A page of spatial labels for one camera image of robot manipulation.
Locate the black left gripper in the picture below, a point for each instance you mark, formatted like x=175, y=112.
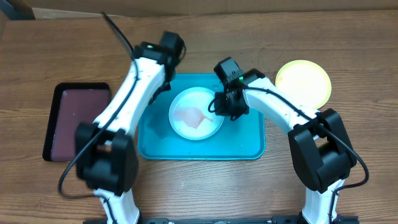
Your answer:
x=165, y=86

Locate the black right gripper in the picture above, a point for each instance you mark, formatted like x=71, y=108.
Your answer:
x=221, y=109

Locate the light blue plate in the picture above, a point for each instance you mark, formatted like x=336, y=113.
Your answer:
x=189, y=116

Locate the yellow plate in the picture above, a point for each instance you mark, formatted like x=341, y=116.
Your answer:
x=305, y=81

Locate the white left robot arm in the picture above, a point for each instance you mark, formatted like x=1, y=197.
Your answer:
x=105, y=155

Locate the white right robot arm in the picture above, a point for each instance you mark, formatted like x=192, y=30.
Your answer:
x=320, y=148

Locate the blue plastic tray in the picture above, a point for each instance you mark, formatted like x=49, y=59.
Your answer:
x=243, y=139

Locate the black tray of brown water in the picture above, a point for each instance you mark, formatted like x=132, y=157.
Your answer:
x=72, y=104

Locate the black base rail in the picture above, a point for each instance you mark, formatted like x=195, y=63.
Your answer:
x=296, y=219

